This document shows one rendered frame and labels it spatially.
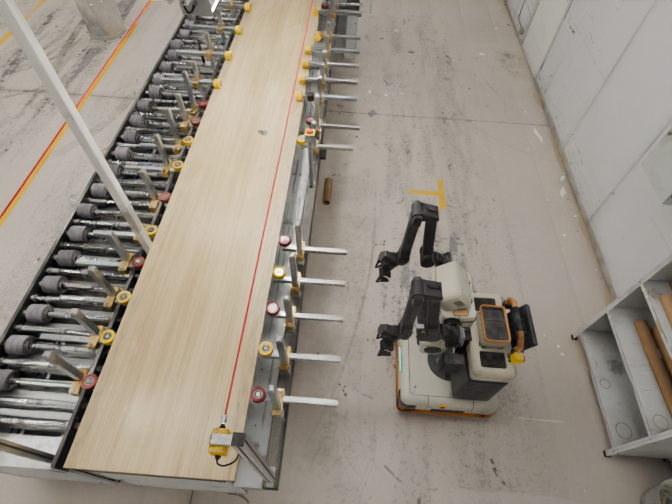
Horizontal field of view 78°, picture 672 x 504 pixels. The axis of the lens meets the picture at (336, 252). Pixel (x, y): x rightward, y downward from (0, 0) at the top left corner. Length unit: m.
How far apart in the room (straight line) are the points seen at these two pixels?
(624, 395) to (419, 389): 1.51
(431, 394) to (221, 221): 1.83
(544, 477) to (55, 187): 4.90
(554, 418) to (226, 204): 2.80
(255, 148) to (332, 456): 2.31
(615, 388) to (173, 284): 3.14
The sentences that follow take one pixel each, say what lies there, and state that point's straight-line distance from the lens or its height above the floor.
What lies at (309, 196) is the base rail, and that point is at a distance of 3.24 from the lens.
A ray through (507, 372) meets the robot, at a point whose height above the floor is 0.81.
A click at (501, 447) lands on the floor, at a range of 3.37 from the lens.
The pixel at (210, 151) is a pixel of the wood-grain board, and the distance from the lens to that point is 3.41.
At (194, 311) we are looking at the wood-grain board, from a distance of 2.56.
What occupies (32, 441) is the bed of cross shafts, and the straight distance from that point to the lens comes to 2.85.
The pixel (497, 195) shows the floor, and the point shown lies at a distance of 4.58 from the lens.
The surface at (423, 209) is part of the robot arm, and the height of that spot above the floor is 1.62.
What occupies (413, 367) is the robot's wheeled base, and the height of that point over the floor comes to 0.28.
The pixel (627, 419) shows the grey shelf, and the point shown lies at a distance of 3.69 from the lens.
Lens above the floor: 3.09
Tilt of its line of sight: 55 degrees down
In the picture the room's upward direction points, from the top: 3 degrees clockwise
